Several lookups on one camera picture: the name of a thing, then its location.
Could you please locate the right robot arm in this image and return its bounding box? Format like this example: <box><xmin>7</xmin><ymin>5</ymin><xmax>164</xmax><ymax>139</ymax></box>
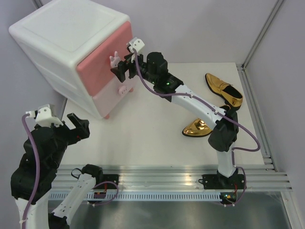
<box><xmin>110</xmin><ymin>52</ymin><xmax>239</xmax><ymax>189</ymax></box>

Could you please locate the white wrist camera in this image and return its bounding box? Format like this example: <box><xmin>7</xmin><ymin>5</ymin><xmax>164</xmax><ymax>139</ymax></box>
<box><xmin>127</xmin><ymin>37</ymin><xmax>145</xmax><ymax>55</ymax></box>
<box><xmin>25</xmin><ymin>104</ymin><xmax>63</xmax><ymax>127</ymax></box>

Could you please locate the dark pink drawer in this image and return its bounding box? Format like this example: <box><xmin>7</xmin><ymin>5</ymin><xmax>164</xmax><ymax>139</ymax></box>
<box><xmin>76</xmin><ymin>21</ymin><xmax>132</xmax><ymax>96</ymax></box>

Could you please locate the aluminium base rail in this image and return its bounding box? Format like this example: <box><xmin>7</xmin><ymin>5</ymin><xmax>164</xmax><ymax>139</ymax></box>
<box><xmin>51</xmin><ymin>163</ymin><xmax>293</xmax><ymax>193</ymax></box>

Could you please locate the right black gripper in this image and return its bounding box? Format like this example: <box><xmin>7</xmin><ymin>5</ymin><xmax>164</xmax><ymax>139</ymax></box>
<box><xmin>110</xmin><ymin>50</ymin><xmax>157</xmax><ymax>85</ymax></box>

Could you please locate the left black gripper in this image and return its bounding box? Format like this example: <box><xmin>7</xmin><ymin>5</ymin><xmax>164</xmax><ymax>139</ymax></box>
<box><xmin>47</xmin><ymin>112</ymin><xmax>91</xmax><ymax>168</ymax></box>

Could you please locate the white slotted cable duct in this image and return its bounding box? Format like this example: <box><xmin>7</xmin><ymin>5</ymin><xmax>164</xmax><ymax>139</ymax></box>
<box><xmin>51</xmin><ymin>192</ymin><xmax>226</xmax><ymax>201</ymax></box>

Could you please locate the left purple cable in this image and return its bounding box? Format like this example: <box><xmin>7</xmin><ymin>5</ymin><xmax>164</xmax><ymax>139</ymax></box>
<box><xmin>20</xmin><ymin>114</ymin><xmax>41</xmax><ymax>229</ymax></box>

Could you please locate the gold loafer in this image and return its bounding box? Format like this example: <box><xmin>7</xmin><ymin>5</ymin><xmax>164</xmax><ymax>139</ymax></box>
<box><xmin>182</xmin><ymin>118</ymin><xmax>212</xmax><ymax>137</ymax></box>
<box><xmin>205</xmin><ymin>73</ymin><xmax>244</xmax><ymax>110</ymax></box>

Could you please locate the aluminium corner frame post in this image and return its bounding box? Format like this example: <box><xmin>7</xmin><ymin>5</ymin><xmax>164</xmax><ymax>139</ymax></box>
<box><xmin>240</xmin><ymin>0</ymin><xmax>285</xmax><ymax>71</ymax></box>

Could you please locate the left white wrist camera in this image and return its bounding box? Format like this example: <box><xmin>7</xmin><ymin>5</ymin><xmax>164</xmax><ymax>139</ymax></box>
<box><xmin>25</xmin><ymin>104</ymin><xmax>63</xmax><ymax>127</ymax></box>

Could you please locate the gold loafer far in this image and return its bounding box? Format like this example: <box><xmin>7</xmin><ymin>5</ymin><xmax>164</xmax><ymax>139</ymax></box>
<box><xmin>205</xmin><ymin>73</ymin><xmax>244</xmax><ymax>110</ymax></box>

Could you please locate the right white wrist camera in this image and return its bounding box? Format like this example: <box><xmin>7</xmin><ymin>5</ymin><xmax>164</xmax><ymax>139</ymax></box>
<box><xmin>127</xmin><ymin>37</ymin><xmax>145</xmax><ymax>55</ymax></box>

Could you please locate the gold loafer near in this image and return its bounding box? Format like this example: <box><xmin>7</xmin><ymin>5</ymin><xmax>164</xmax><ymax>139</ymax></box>
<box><xmin>182</xmin><ymin>118</ymin><xmax>212</xmax><ymax>137</ymax></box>

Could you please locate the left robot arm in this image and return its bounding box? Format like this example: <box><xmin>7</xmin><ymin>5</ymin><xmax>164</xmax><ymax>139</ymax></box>
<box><xmin>10</xmin><ymin>113</ymin><xmax>104</xmax><ymax>229</ymax></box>

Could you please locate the white plastic shoe cabinet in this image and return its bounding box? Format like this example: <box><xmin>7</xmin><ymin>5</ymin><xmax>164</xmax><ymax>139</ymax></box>
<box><xmin>9</xmin><ymin>0</ymin><xmax>131</xmax><ymax>118</ymax></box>

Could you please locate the light pink drawer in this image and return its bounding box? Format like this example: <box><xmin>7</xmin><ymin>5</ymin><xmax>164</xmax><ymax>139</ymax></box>
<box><xmin>92</xmin><ymin>78</ymin><xmax>136</xmax><ymax>118</ymax></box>

